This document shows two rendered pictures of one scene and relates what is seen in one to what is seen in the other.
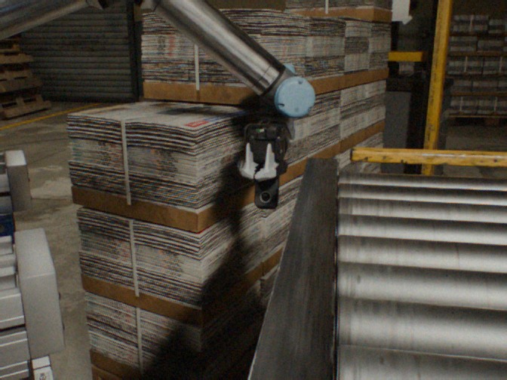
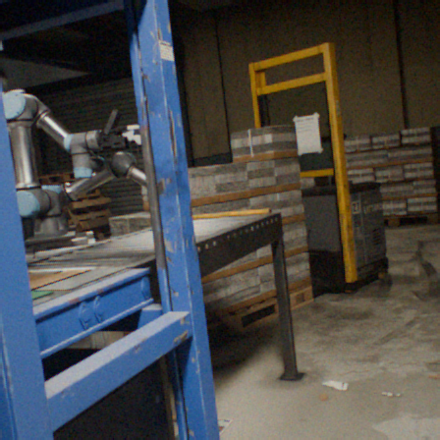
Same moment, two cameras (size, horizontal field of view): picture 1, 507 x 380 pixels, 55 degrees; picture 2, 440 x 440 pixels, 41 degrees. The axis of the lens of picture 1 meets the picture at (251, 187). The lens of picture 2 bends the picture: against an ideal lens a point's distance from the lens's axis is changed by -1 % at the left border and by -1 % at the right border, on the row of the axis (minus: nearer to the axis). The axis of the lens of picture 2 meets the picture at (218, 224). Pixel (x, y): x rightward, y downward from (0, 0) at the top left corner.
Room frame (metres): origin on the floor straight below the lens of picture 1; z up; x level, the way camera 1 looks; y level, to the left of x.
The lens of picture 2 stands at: (-2.03, -1.01, 1.02)
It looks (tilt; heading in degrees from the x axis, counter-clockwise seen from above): 5 degrees down; 14
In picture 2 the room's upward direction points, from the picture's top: 7 degrees counter-clockwise
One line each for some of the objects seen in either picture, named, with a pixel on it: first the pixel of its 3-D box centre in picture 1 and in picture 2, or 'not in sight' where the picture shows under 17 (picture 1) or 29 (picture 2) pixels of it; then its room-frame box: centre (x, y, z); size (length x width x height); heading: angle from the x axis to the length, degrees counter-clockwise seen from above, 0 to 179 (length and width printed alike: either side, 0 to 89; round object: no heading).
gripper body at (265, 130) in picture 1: (266, 145); not in sight; (0.94, -0.03, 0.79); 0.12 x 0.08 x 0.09; 170
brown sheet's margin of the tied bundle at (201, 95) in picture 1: (226, 89); not in sight; (1.44, 0.07, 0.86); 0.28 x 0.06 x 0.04; 150
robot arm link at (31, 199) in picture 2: not in sight; (24, 155); (0.27, 0.39, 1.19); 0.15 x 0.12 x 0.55; 1
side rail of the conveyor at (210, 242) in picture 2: not in sight; (224, 247); (0.07, -0.50, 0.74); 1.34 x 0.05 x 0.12; 170
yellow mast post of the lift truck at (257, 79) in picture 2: not in sight; (268, 172); (2.73, -0.29, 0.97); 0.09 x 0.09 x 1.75; 60
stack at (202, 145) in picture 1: (254, 219); (206, 268); (1.56, -0.01, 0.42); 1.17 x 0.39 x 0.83; 150
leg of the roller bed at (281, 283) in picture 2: not in sight; (284, 308); (0.70, -0.61, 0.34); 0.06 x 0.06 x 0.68; 80
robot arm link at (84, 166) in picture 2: not in sight; (83, 165); (0.30, 0.13, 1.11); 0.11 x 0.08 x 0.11; 1
